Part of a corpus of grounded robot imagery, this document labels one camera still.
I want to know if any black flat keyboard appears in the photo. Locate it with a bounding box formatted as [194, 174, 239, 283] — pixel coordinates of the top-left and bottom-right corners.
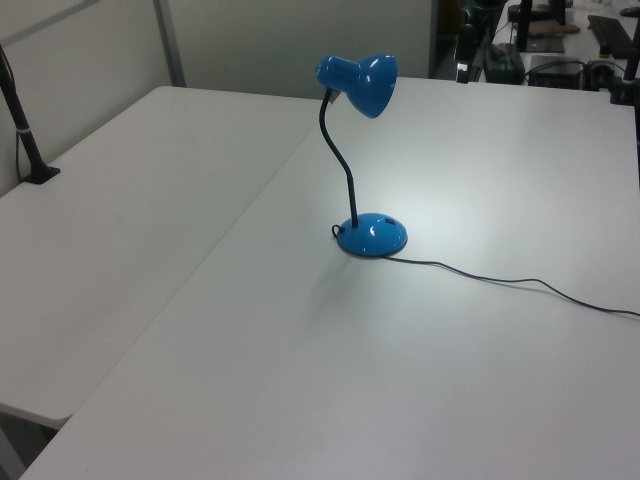
[586, 14, 634, 56]

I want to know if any black and green device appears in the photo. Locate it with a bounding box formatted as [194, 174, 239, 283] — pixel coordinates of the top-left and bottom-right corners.
[481, 42, 527, 84]

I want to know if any blue gooseneck desk lamp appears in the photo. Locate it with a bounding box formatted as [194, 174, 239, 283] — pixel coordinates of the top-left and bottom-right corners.
[314, 52, 410, 260]

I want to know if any brown cloth bundle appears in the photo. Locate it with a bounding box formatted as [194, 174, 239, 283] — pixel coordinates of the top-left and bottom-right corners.
[528, 19, 582, 39]

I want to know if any black camera stand table clamp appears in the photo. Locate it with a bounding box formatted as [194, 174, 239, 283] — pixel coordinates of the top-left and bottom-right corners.
[607, 43, 640, 106]

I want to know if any thin black lamp power cord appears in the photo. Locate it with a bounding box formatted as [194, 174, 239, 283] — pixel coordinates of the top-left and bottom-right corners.
[329, 223, 640, 319]

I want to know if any black upright pole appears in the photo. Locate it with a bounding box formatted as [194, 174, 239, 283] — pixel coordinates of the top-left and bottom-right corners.
[513, 0, 535, 51]

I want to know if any black device with white end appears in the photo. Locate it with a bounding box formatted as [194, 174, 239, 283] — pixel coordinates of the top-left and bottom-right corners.
[455, 22, 476, 84]

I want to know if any black box device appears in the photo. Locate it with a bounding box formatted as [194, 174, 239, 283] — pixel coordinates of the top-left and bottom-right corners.
[528, 54, 587, 91]

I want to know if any black camera stand with foot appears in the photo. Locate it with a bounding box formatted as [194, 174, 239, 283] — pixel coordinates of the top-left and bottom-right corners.
[0, 43, 62, 185]

